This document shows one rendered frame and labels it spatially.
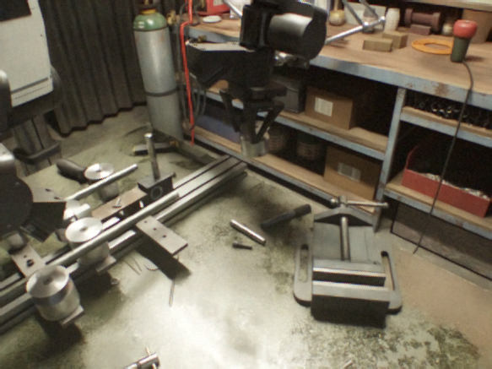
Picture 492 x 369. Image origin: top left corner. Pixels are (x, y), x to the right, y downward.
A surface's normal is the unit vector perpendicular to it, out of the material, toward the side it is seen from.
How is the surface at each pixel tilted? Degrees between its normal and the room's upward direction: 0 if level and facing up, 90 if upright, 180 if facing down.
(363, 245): 0
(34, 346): 0
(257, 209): 0
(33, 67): 90
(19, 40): 90
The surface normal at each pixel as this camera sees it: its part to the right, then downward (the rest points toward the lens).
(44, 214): 0.73, 0.37
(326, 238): -0.04, -0.81
